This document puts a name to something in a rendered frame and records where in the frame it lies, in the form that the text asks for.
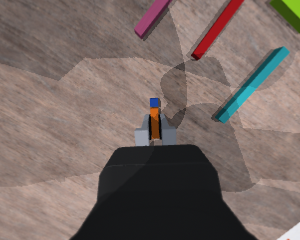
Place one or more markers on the red rod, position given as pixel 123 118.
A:
pixel 219 24

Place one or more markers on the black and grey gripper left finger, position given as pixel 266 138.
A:
pixel 143 135

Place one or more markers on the turquoise rod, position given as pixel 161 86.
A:
pixel 265 69

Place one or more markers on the pink rod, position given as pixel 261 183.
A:
pixel 150 17

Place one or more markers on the small blue block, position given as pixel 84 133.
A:
pixel 153 102

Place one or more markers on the orange rod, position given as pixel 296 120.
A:
pixel 154 122

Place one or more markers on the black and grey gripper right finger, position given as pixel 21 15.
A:
pixel 166 133

